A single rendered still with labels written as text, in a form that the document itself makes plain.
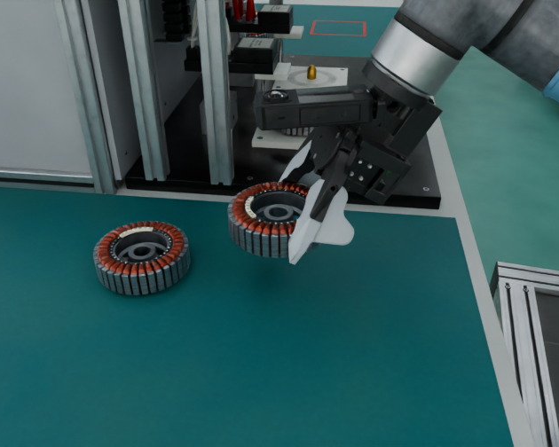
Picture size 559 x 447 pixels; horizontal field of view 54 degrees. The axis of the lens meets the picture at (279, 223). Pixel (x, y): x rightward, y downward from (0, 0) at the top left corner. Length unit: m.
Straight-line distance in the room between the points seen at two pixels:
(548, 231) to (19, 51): 1.92
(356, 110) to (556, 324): 1.10
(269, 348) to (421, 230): 0.30
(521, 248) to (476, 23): 1.67
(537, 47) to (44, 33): 0.59
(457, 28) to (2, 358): 0.54
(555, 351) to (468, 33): 1.05
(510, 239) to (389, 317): 1.58
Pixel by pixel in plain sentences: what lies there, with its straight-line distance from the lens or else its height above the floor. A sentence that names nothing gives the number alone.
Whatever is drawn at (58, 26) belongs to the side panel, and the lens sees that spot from 0.80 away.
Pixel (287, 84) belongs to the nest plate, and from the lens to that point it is 1.16.
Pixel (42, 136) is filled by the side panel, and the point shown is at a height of 0.83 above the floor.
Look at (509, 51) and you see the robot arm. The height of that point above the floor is 1.03.
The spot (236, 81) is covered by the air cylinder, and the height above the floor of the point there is 0.78.
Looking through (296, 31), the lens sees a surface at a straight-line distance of 1.16.
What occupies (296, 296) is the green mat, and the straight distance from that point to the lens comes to 0.64.
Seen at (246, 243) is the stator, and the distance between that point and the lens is 0.58.
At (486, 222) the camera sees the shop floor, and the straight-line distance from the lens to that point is 2.25.
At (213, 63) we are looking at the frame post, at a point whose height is 0.95.
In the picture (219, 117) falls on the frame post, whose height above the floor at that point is 0.88.
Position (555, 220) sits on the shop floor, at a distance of 2.37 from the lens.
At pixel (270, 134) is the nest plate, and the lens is 0.93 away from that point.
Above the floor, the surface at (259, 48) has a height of 0.92.
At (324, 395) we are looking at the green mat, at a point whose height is 0.75.
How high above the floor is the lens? 1.17
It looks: 34 degrees down
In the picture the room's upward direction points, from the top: straight up
